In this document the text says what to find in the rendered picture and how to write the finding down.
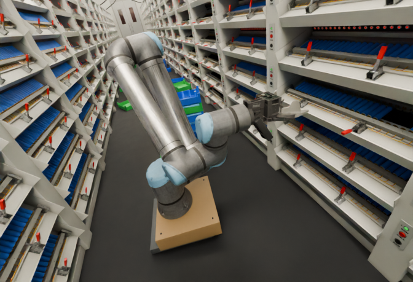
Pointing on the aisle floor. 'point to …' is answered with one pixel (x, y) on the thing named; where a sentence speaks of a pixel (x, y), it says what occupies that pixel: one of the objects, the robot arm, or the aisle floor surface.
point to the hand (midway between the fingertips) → (294, 106)
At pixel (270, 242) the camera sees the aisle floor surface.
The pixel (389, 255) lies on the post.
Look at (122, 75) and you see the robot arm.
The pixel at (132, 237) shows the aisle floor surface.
